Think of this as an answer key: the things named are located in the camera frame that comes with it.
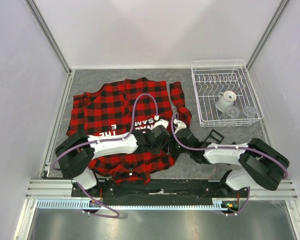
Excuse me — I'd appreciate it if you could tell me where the red black plaid shirt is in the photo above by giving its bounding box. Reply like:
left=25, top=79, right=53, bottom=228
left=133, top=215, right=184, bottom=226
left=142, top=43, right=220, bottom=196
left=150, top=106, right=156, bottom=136
left=66, top=77, right=192, bottom=185

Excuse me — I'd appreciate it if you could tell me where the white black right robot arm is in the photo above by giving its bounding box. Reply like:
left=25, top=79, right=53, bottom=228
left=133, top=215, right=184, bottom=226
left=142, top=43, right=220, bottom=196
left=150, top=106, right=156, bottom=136
left=170, top=120, right=290, bottom=197

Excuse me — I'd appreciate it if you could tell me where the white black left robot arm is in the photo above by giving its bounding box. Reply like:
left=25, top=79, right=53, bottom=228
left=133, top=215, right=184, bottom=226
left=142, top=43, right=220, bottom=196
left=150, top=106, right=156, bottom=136
left=55, top=119, right=170, bottom=197

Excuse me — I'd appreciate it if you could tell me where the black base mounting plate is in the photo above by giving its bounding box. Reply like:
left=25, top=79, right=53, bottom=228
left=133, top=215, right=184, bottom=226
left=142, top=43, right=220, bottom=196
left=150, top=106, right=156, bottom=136
left=86, top=178, right=248, bottom=199

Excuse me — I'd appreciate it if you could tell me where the clear glass cup left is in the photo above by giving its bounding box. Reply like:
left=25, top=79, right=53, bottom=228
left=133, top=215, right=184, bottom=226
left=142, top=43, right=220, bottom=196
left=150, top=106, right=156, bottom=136
left=225, top=106, right=241, bottom=120

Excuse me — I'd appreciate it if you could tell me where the clear glass cup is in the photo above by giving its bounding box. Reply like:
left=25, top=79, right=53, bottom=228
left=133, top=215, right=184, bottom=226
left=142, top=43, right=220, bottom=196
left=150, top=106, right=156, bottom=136
left=225, top=106, right=241, bottom=120
left=242, top=105, right=257, bottom=119

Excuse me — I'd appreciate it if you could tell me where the grey ceramic teapot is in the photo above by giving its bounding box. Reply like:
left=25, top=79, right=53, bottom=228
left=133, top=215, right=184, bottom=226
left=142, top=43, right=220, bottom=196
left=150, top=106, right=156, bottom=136
left=215, top=90, right=237, bottom=113

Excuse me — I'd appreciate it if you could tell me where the clear glass cup right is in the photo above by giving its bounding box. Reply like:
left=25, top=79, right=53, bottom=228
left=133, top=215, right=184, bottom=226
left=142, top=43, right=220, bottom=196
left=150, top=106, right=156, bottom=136
left=242, top=105, right=257, bottom=119

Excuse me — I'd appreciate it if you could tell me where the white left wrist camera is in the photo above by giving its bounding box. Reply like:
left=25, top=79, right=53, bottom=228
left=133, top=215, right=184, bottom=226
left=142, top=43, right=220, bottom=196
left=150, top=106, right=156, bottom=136
left=153, top=115, right=169, bottom=129

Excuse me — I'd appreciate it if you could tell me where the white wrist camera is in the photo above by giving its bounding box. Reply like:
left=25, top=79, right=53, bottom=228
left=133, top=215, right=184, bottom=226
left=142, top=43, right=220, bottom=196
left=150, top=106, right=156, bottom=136
left=153, top=115, right=169, bottom=129
left=173, top=119, right=187, bottom=134

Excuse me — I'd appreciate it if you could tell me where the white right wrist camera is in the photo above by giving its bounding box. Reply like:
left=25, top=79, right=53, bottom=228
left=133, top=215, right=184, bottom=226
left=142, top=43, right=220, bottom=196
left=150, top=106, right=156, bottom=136
left=173, top=119, right=187, bottom=134

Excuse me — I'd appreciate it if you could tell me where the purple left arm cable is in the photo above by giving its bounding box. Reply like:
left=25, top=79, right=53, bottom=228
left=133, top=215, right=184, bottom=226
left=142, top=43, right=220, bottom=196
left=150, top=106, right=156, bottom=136
left=51, top=93, right=161, bottom=218

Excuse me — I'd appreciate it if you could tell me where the black wire frame stand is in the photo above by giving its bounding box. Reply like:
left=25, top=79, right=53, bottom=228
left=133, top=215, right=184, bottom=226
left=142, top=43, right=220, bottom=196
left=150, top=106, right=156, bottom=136
left=201, top=129, right=237, bottom=149

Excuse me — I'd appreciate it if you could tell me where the light blue cable duct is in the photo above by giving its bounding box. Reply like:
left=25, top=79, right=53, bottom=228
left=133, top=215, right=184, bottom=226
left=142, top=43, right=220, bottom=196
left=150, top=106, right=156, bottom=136
left=36, top=199, right=228, bottom=211

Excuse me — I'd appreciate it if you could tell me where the white wire dish rack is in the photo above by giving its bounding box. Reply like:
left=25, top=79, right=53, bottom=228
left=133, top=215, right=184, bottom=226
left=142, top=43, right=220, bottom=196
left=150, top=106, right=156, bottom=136
left=191, top=59, right=264, bottom=127

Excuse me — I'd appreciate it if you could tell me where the aluminium frame post right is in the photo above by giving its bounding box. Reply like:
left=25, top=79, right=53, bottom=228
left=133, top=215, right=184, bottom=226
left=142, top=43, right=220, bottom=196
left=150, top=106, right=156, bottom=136
left=246, top=0, right=291, bottom=70

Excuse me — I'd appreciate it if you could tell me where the aluminium frame post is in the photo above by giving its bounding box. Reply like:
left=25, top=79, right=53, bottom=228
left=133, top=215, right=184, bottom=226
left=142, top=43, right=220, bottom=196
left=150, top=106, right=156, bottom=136
left=246, top=0, right=291, bottom=70
left=25, top=0, right=72, bottom=75

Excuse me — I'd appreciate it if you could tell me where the aluminium frame post left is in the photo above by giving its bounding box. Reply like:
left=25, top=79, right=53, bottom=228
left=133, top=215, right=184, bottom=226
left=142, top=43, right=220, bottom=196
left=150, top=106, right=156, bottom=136
left=25, top=0, right=72, bottom=75

